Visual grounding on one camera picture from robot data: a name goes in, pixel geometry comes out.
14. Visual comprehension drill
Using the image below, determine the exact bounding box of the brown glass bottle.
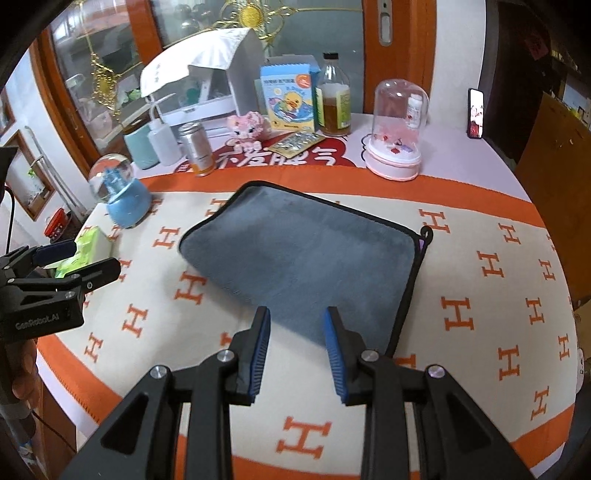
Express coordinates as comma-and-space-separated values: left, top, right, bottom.
316, 52, 353, 137

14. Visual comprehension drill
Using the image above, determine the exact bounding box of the white cloth cover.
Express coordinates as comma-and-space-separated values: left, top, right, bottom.
139, 27, 253, 98

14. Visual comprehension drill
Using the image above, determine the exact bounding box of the person's left hand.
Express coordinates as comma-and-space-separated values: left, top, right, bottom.
8, 338, 40, 411

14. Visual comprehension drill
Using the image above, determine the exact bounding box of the light blue cup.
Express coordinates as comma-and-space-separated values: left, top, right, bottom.
123, 123, 160, 169

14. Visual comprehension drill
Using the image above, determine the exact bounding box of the grey towel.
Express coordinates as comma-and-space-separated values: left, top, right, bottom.
178, 181, 435, 359

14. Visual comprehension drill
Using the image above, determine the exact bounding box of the green tissue pack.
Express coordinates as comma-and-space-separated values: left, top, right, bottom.
54, 226, 115, 278

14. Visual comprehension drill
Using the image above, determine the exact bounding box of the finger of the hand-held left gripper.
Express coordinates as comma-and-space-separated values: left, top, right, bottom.
14, 257, 122, 302
0, 239, 78, 283

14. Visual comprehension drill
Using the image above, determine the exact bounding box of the pink glass dome ornament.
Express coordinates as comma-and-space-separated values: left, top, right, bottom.
362, 78, 430, 182

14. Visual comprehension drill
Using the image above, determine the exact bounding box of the red container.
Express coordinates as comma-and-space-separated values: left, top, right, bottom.
43, 207, 71, 241

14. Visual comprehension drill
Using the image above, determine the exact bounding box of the gold flower decoration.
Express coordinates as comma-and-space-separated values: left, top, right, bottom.
216, 0, 279, 48

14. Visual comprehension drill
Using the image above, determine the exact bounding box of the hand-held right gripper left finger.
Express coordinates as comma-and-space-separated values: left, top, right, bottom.
60, 305, 271, 480

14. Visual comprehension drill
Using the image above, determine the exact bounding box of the black smartphone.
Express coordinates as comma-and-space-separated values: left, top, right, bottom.
467, 87, 486, 140

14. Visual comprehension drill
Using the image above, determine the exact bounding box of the small white pill bottle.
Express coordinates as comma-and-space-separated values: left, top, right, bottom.
406, 93, 425, 130

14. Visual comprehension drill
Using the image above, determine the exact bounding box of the pill blister pack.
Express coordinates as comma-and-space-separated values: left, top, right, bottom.
267, 131, 327, 157

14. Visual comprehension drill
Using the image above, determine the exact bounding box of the gold hanging ornament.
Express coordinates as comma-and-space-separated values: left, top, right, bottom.
89, 52, 124, 126

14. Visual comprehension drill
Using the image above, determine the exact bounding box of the blue duck print box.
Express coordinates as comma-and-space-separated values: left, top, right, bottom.
259, 58, 322, 135

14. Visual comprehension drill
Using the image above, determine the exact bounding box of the wooden glass door cabinet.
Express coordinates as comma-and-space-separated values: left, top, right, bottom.
28, 0, 438, 186

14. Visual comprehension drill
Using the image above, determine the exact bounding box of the white storage organizer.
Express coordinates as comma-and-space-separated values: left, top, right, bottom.
148, 28, 267, 128

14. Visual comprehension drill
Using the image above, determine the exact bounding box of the orange and cream patterned blanket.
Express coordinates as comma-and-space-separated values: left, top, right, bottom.
36, 164, 583, 480

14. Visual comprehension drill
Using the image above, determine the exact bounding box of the silver and orange can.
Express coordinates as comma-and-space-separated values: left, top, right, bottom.
178, 122, 216, 177

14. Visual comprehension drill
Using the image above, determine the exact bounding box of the white squeeze bottle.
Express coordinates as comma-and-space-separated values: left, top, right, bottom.
146, 96, 182, 166

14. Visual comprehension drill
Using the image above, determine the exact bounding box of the pink plush toy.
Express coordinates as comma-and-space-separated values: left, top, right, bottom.
226, 111, 273, 142

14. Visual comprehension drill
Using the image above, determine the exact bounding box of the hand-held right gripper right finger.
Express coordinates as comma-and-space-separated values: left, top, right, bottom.
322, 305, 537, 480

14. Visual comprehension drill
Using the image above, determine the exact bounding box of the red and white printed mat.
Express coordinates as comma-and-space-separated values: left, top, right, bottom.
172, 129, 371, 175

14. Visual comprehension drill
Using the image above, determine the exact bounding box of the silver door handle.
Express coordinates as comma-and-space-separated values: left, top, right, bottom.
378, 0, 394, 47

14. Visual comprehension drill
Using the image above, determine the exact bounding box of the blue snow globe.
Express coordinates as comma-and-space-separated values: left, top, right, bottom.
88, 154, 153, 230

